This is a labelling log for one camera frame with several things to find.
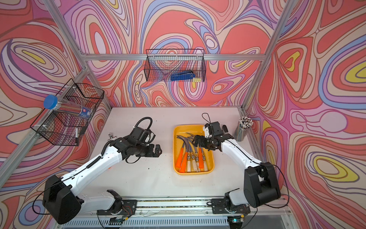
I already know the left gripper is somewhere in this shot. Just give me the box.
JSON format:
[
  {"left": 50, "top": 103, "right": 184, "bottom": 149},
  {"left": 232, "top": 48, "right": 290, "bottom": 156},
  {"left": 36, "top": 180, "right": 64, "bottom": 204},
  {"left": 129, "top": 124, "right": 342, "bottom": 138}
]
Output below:
[{"left": 135, "top": 144, "right": 164, "bottom": 157}]

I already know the yellow plastic tray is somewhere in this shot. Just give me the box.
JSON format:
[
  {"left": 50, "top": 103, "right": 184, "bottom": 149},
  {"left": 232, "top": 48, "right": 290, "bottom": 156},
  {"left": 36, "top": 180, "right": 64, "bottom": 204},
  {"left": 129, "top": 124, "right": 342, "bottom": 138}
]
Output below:
[{"left": 173, "top": 125, "right": 215, "bottom": 175}]

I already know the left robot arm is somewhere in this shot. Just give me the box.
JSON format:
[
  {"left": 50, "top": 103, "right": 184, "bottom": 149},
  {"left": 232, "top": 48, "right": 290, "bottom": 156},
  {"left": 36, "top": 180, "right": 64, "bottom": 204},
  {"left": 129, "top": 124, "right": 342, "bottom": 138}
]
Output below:
[{"left": 42, "top": 117, "right": 162, "bottom": 224}]

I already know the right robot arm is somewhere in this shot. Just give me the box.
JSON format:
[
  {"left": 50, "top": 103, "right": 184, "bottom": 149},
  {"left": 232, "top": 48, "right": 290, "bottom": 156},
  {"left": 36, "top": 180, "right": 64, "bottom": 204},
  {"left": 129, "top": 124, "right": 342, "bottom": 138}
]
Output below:
[{"left": 193, "top": 118, "right": 281, "bottom": 208}]

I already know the silver bulldog clip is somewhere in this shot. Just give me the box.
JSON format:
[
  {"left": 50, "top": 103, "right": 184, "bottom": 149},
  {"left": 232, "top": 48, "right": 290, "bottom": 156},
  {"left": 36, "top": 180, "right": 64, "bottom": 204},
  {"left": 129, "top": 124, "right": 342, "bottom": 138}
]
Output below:
[{"left": 108, "top": 133, "right": 117, "bottom": 142}]

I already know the cup of pencils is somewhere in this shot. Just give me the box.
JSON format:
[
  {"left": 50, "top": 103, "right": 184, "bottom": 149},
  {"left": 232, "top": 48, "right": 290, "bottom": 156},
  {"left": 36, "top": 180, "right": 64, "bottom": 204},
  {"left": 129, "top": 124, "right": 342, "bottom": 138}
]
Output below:
[{"left": 234, "top": 116, "right": 254, "bottom": 142}]

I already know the blue tool in basket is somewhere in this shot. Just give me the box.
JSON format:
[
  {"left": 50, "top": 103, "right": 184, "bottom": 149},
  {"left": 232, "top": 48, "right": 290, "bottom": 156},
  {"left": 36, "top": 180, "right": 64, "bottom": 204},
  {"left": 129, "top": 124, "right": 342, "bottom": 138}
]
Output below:
[{"left": 171, "top": 70, "right": 195, "bottom": 81}]

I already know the black marker in basket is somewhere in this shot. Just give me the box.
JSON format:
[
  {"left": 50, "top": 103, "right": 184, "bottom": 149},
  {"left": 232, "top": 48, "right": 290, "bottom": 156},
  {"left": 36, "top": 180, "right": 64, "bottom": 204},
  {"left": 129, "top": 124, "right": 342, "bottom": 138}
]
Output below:
[{"left": 75, "top": 128, "right": 79, "bottom": 146}]

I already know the clear bottle blue cap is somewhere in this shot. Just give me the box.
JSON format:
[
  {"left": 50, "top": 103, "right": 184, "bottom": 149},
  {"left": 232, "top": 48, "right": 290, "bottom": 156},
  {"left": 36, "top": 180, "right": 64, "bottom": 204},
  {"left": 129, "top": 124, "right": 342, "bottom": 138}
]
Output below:
[{"left": 43, "top": 95, "right": 91, "bottom": 119}]

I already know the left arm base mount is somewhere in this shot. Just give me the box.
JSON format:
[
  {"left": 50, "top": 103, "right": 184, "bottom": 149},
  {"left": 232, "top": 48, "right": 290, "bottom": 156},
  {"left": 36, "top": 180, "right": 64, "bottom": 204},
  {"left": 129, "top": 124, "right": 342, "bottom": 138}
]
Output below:
[{"left": 97, "top": 189, "right": 137, "bottom": 217}]

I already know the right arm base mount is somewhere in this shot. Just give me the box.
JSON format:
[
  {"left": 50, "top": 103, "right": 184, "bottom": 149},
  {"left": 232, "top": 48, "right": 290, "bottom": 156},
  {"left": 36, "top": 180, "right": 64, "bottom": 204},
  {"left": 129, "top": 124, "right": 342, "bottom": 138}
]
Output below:
[{"left": 207, "top": 192, "right": 251, "bottom": 216}]

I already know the back wire basket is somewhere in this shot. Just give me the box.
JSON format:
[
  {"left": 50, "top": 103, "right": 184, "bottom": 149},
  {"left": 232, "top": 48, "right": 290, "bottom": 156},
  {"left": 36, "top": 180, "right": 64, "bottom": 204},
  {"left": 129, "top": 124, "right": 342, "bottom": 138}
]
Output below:
[{"left": 144, "top": 48, "right": 206, "bottom": 83}]

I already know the wire basket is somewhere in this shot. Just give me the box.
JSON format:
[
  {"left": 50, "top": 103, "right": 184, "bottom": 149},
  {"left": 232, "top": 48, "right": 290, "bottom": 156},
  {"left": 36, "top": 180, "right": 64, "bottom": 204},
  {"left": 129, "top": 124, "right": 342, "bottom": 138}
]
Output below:
[
  {"left": 144, "top": 48, "right": 206, "bottom": 83},
  {"left": 30, "top": 79, "right": 104, "bottom": 146}
]

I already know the left wire basket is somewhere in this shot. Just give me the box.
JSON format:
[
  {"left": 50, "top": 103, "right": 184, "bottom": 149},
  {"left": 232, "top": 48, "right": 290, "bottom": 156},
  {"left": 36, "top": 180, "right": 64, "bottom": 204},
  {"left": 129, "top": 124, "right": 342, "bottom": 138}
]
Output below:
[{"left": 30, "top": 79, "right": 104, "bottom": 146}]

